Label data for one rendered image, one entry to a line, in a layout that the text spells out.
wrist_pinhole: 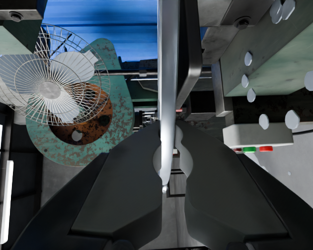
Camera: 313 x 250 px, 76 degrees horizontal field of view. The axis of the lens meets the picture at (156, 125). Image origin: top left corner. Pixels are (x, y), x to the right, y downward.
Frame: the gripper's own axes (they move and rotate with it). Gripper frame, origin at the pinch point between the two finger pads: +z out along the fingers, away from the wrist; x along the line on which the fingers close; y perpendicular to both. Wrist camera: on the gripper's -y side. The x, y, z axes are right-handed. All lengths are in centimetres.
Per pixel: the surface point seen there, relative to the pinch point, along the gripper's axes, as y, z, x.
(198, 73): -1.8, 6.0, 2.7
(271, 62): -0.1, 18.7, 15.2
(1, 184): 334, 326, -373
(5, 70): 16, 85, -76
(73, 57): 11, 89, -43
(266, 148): 20.5, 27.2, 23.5
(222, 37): -2.6, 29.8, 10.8
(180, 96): 2.1, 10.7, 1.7
